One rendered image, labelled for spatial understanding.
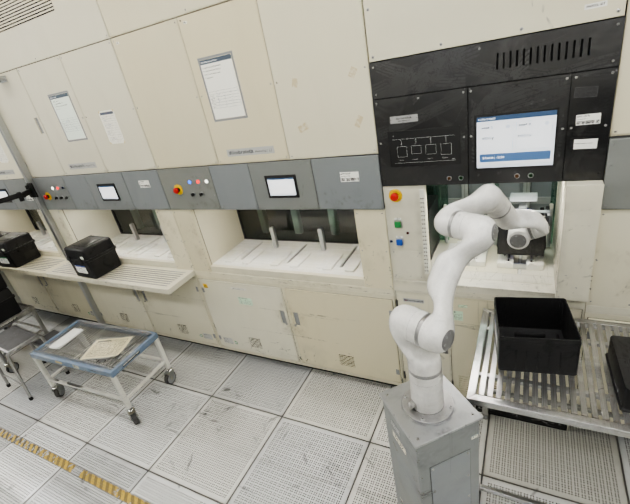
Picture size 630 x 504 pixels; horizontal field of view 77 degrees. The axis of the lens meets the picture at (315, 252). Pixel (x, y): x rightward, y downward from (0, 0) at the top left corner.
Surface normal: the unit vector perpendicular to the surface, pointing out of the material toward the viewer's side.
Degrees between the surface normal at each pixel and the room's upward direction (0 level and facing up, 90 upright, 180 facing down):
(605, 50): 90
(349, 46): 90
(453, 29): 93
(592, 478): 0
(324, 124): 90
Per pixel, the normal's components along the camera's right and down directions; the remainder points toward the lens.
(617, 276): -0.43, 0.47
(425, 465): 0.32, 0.36
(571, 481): -0.18, -0.88
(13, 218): 0.88, 0.05
